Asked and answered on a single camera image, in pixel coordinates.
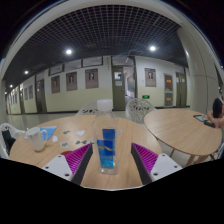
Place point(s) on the light blue paper folder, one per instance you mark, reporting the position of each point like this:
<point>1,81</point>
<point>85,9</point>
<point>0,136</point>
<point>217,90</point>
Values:
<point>50,130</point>

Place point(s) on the clear plastic water bottle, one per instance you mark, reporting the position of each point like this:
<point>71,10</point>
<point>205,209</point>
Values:
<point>106,146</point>

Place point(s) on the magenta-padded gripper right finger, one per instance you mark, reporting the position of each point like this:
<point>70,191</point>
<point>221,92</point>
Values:
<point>160,166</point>

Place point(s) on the framed wall portraits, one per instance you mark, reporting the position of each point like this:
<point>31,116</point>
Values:
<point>91,78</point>

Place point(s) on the green exit sign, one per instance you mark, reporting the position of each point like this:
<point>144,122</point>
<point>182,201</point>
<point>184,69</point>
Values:
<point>145,96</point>

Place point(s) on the dark brown door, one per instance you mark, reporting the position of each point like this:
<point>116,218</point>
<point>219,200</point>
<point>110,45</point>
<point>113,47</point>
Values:
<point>181,90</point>

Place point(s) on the door with red posters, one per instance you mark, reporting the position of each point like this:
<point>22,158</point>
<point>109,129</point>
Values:
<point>168,90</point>

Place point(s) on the round ceiling lights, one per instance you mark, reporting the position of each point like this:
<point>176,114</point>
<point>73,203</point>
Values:
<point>68,51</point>

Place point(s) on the white ceramic mug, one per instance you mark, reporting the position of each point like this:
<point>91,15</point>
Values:
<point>36,139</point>

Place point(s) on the dark double door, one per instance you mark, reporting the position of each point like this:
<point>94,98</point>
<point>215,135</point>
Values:
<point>41,96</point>

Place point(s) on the olive open door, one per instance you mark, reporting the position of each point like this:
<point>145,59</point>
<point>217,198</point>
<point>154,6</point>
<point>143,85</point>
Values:
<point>118,93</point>

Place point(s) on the person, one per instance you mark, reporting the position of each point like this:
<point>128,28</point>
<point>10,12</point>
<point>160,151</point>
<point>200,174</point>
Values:
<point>218,108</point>

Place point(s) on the dark tablet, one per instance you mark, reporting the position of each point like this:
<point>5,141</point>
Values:
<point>201,118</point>

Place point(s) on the flat round red coaster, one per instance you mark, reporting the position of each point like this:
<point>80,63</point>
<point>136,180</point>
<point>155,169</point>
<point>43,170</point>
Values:
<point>66,152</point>

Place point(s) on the white lattice plastic chair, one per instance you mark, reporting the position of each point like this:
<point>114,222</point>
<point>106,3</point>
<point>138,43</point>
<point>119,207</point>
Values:
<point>87,109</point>
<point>138,109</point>
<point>6,126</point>

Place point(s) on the round wooden side table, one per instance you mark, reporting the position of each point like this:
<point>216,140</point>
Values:
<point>180,130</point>

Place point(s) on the black bag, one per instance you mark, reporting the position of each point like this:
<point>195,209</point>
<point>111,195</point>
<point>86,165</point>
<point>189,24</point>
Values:
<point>8,141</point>

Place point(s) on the dark framed wall panels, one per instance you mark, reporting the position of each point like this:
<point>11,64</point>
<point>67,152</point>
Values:
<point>92,61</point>

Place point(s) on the black phone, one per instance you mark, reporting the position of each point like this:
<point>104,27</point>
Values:
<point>209,124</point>

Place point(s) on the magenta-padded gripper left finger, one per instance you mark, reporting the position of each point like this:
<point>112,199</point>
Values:
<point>63,166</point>

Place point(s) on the small printed card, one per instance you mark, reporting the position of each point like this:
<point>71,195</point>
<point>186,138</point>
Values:
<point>85,142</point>
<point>80,132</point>
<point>66,132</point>
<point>55,138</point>
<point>64,144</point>

